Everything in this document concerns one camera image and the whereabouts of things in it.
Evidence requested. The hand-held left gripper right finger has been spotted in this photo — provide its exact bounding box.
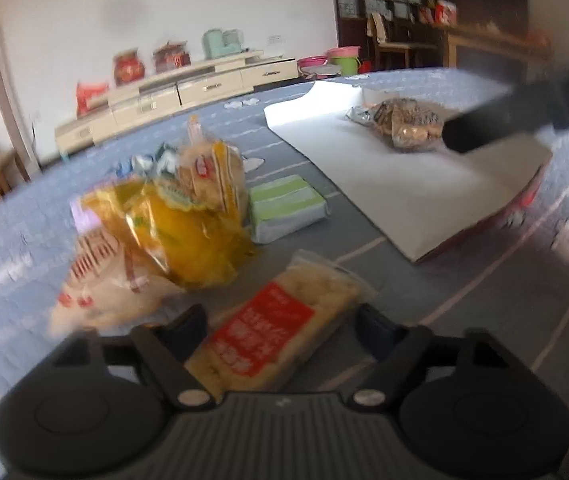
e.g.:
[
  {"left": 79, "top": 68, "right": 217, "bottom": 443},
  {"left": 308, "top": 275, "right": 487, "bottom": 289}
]
[{"left": 354, "top": 304, "right": 532, "bottom": 409}]

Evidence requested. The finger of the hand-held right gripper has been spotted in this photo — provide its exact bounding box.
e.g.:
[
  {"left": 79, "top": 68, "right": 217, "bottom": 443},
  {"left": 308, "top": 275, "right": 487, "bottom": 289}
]
[{"left": 443, "top": 79, "right": 566, "bottom": 155}]

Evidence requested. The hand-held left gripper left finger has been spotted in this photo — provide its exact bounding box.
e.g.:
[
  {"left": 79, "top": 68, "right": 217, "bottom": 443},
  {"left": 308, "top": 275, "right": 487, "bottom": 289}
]
[{"left": 54, "top": 304, "right": 220, "bottom": 411}]

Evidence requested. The red label rice cracker packet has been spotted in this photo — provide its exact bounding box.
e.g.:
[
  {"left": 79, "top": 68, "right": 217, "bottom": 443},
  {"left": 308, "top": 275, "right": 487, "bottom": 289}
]
[{"left": 184, "top": 250, "right": 377, "bottom": 393}]

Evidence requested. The clear bag of pastries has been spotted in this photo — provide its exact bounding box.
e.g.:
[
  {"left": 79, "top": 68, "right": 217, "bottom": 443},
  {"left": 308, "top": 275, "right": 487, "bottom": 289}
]
[{"left": 347, "top": 99, "right": 457, "bottom": 153}]

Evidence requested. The white cardboard box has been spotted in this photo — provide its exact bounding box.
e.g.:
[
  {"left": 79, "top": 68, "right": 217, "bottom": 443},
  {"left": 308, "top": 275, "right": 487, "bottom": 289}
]
[{"left": 263, "top": 80, "right": 554, "bottom": 264}]

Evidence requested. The clear bread bag red print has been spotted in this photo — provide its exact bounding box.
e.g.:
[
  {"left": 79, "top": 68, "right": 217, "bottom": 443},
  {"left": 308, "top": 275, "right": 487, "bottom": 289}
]
[{"left": 177, "top": 115, "right": 248, "bottom": 226}]

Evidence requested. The green and white biscuit packet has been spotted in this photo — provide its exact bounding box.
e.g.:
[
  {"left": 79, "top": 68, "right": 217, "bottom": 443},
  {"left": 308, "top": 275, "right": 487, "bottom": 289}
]
[{"left": 152, "top": 142, "right": 185, "bottom": 171}]

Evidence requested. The wooden table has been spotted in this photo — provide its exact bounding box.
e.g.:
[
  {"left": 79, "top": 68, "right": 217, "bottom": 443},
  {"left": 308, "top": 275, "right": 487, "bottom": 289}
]
[{"left": 441, "top": 22, "right": 552, "bottom": 81}]

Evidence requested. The yellow snack bag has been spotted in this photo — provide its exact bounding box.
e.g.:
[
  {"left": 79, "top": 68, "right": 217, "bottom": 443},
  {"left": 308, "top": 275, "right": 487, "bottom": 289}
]
[{"left": 79, "top": 175, "right": 255, "bottom": 291}]

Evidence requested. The white and red snack bag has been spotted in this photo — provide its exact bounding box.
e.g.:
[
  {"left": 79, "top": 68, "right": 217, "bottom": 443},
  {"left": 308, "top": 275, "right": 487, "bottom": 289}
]
[{"left": 47, "top": 225, "right": 185, "bottom": 336}]

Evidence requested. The wooden chair with towel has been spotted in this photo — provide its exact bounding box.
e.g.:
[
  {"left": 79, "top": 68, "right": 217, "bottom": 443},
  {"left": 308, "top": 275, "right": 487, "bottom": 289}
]
[{"left": 367, "top": 12, "right": 440, "bottom": 68}]

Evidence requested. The red gift bag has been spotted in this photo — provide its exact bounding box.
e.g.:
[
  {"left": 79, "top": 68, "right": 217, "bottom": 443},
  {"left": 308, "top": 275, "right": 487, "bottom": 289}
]
[{"left": 424, "top": 2, "right": 457, "bottom": 26}]

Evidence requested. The green tissue pack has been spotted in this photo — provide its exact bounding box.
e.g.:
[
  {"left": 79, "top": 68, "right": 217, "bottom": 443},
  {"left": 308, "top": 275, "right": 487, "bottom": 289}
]
[{"left": 249, "top": 175, "right": 330, "bottom": 245}]

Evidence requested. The beige towel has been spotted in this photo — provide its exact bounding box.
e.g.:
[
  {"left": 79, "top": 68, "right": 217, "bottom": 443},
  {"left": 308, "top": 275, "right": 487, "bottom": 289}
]
[{"left": 368, "top": 12, "right": 387, "bottom": 43}]

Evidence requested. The blue and white small packet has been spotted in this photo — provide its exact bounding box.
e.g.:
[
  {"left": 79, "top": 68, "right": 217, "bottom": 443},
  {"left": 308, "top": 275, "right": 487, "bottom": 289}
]
[{"left": 114, "top": 157, "right": 152, "bottom": 178}]

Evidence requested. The pink basin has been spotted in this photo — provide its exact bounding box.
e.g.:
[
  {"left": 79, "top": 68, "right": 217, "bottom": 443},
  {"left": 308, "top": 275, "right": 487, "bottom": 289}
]
[{"left": 297, "top": 55, "right": 330, "bottom": 72}]

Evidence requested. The cream TV cabinet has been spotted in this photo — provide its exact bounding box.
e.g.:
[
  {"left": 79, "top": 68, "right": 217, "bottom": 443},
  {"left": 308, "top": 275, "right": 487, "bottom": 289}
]
[{"left": 54, "top": 50, "right": 300, "bottom": 153}]

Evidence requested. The red plastic bag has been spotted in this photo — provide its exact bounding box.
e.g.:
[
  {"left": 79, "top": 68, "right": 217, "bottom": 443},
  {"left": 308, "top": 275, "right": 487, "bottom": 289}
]
[{"left": 75, "top": 81, "right": 110, "bottom": 116}]

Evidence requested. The red round jar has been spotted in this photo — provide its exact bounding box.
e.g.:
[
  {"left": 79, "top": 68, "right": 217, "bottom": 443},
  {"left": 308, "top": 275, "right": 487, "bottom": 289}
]
[{"left": 113, "top": 49, "right": 145, "bottom": 86}]

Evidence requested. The red decorative box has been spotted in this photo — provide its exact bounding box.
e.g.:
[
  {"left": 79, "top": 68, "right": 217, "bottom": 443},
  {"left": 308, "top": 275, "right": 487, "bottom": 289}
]
[{"left": 153, "top": 42, "right": 190, "bottom": 73}]

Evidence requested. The mint green appliance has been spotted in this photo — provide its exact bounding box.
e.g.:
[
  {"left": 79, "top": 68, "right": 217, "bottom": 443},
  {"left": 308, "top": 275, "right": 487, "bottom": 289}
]
[{"left": 202, "top": 29, "right": 230, "bottom": 59}]

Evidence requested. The white standing air conditioner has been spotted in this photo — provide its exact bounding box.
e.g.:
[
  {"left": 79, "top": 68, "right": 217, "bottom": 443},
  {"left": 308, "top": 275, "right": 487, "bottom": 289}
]
[{"left": 0, "top": 25, "right": 40, "bottom": 171}]

